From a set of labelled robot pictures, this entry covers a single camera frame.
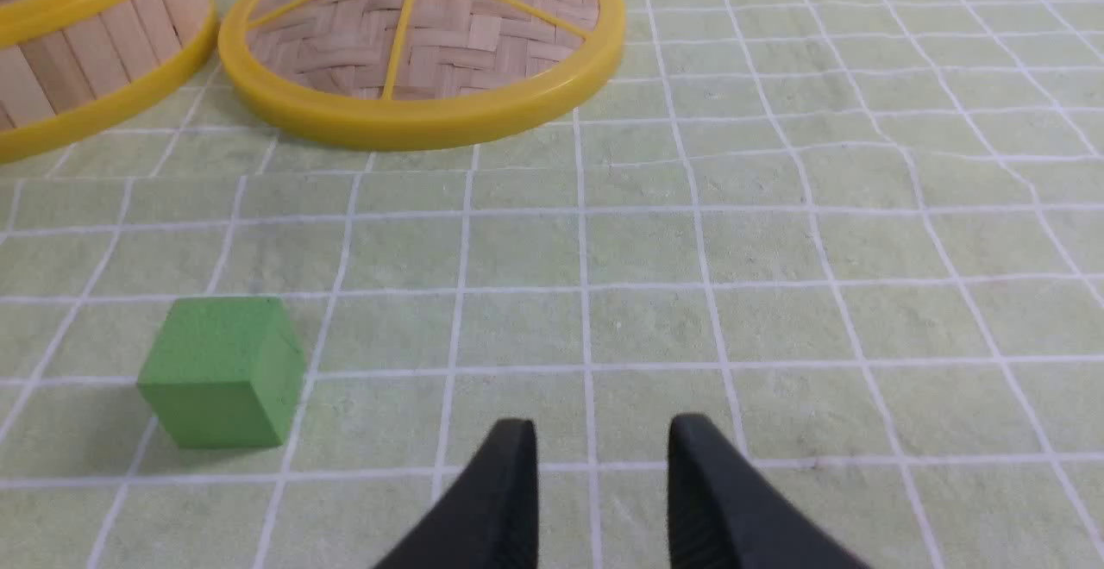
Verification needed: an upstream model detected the green wooden cube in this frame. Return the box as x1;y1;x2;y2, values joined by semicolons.
135;297;306;450

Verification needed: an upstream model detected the bamboo steamer lid yellow rim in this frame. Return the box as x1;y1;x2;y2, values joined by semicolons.
217;0;626;152

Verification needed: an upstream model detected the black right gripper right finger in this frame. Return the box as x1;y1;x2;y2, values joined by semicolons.
668;413;868;568

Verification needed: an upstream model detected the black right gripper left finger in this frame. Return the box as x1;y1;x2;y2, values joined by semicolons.
376;417;540;568

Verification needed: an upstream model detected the green checkered tablecloth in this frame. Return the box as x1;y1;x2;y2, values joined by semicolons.
1;0;1103;568

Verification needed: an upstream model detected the bamboo steamer basket yellow rim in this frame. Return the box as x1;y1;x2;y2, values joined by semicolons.
1;0;217;164

